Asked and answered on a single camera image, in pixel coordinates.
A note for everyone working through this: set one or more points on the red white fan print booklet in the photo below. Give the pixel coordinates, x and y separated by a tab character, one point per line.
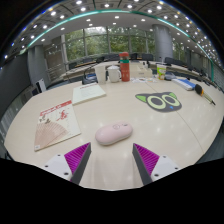
56	126

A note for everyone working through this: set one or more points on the white lidded mug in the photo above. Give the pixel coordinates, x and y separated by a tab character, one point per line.
113	75

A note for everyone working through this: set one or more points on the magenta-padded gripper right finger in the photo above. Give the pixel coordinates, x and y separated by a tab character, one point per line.
163	166

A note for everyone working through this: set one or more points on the beige cardboard box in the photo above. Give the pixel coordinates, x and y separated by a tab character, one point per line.
144	73

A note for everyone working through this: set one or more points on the cat face mouse pad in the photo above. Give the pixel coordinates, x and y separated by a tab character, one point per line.
160	102

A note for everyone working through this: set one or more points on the ceiling lights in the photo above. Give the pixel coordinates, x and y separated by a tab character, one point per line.
53	13

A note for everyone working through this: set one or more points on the black yellow handheld microphone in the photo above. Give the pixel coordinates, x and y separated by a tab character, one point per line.
199	90

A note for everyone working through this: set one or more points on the green white paper cup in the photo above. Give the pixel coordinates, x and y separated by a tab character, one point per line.
161	71

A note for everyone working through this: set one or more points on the red bottle with green band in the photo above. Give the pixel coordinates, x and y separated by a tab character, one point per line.
124	68

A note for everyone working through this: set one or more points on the colourful sticker sheet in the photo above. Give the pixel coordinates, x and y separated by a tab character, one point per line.
143	80

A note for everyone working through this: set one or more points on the pink computer mouse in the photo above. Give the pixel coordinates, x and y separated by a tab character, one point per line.
113	133

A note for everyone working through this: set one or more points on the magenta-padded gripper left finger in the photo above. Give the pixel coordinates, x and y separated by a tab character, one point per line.
60	165

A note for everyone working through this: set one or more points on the white board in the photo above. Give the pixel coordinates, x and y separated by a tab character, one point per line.
41	86

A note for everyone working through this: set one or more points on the dark office chairs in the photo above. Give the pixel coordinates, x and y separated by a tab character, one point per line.
173	61

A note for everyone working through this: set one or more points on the black gooseneck desk microphone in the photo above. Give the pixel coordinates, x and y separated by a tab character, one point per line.
170	77
89	80

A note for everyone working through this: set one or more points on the white paper document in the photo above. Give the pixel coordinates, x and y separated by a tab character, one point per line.
88	93

